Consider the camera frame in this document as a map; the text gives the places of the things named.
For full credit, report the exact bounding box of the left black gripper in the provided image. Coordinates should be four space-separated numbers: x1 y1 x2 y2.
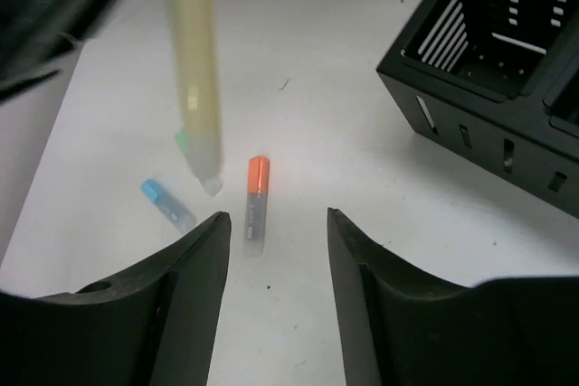
1 0 116 97

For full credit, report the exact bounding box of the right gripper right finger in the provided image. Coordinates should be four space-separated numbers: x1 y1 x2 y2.
327 209 578 385

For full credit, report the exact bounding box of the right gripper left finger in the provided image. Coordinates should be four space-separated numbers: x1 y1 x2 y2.
1 212 231 385

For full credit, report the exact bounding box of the yellow highlighter pen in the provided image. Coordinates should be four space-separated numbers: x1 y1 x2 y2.
168 0 223 197

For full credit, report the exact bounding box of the orange highlighter pen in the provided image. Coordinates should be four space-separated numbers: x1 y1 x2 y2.
243 155 270 256

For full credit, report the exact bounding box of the blue highlighter pen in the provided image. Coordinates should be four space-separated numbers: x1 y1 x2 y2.
140 178 197 234

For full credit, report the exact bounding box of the green highlighter pen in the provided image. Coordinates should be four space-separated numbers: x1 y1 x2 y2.
174 129 188 155

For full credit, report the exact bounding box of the black two-compartment organizer box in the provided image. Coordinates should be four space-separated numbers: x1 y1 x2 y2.
376 0 578 215

